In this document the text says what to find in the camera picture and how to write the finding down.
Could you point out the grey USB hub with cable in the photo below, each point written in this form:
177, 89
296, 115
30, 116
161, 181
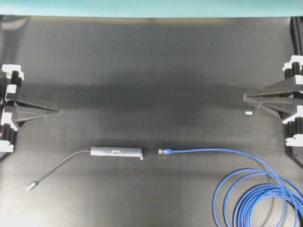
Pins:
98, 151

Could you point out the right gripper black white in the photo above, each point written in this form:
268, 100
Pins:
291, 110

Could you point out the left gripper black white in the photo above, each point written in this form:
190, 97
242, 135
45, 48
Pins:
11, 77

